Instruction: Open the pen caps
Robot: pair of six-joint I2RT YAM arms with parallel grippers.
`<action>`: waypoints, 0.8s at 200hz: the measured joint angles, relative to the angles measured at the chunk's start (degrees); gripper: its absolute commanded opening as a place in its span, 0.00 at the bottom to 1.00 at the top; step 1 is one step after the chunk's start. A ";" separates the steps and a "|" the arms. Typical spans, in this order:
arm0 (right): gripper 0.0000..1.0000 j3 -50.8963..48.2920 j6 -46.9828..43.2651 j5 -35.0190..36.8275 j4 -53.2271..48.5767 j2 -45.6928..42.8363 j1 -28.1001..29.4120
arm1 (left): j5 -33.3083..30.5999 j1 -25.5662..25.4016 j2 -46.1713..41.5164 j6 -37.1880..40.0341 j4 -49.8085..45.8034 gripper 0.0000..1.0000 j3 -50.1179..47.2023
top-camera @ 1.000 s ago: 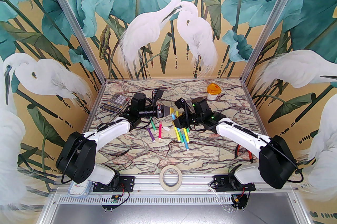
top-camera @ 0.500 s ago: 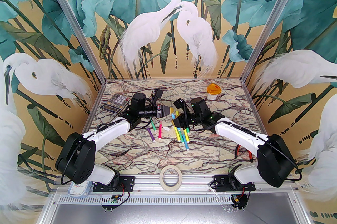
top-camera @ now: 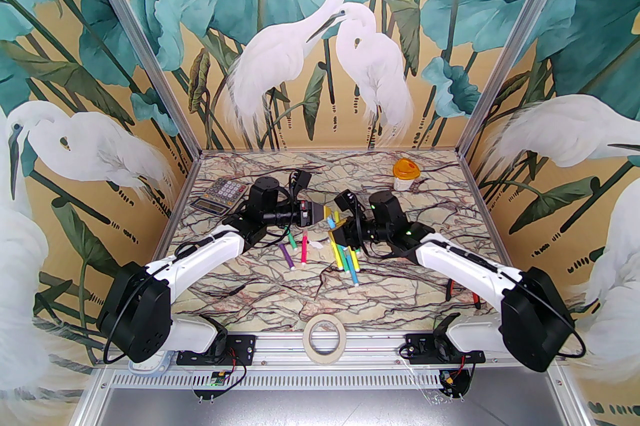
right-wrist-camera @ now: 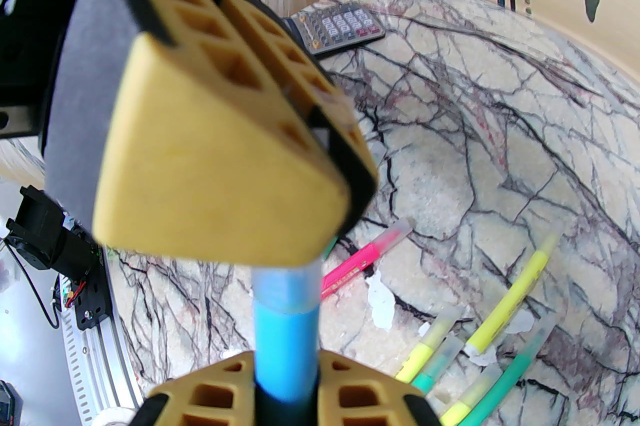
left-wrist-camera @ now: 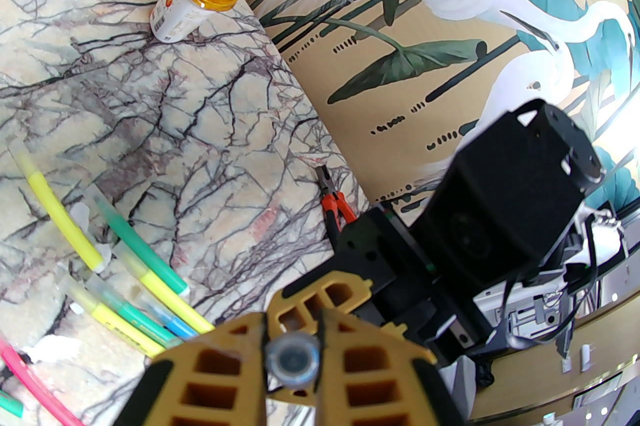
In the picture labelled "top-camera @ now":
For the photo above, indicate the yellow marker pen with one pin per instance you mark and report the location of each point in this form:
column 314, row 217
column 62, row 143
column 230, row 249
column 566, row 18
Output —
column 336, row 259

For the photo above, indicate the green marker pen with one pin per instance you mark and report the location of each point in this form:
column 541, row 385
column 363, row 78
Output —
column 345, row 265
column 291, row 241

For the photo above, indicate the pink marker pen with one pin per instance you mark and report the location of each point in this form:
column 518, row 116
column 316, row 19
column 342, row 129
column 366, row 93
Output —
column 304, row 251

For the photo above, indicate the blue marker pen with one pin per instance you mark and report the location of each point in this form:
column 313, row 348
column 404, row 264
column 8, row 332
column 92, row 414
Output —
column 353, row 275

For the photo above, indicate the purple marker pen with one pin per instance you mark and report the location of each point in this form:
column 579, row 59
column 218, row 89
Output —
column 286, row 258

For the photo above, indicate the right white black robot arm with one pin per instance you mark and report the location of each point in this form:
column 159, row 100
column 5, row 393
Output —
column 465, row 264

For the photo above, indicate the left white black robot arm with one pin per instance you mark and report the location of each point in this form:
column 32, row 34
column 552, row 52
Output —
column 200, row 254

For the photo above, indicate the clear pen cap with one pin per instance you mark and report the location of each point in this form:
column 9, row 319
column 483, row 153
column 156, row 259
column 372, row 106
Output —
column 316, row 244

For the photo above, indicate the grey desk calculator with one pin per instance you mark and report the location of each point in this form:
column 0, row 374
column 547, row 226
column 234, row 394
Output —
column 220, row 194

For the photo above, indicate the orange lidded white container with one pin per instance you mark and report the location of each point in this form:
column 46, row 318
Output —
column 405, row 174

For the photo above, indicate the masking tape roll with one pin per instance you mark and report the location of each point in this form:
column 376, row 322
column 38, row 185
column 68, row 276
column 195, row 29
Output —
column 324, row 355

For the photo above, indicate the perforated metal strip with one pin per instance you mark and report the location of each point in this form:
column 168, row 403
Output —
column 325, row 381

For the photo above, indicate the right small circuit board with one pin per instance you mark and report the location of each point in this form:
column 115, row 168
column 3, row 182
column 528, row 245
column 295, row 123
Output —
column 452, row 381

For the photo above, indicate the small circuit board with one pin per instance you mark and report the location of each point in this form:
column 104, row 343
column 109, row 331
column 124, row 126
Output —
column 217, row 380
column 452, row 381

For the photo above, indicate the left small circuit board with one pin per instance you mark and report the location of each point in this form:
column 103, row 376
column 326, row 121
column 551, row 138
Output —
column 217, row 380

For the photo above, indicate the white blue round timer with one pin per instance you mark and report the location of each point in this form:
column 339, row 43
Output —
column 145, row 368

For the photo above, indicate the aluminium front rail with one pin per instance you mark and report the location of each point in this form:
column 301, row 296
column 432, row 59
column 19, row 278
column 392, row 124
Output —
column 370, row 344

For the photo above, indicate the left aluminium frame post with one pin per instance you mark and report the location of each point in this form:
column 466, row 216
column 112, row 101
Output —
column 140, row 44

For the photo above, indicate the aluminium frame post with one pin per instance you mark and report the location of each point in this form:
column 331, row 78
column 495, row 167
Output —
column 520, row 39
column 140, row 44

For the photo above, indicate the right aluminium frame post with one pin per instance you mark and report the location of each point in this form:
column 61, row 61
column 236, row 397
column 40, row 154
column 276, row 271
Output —
column 520, row 39

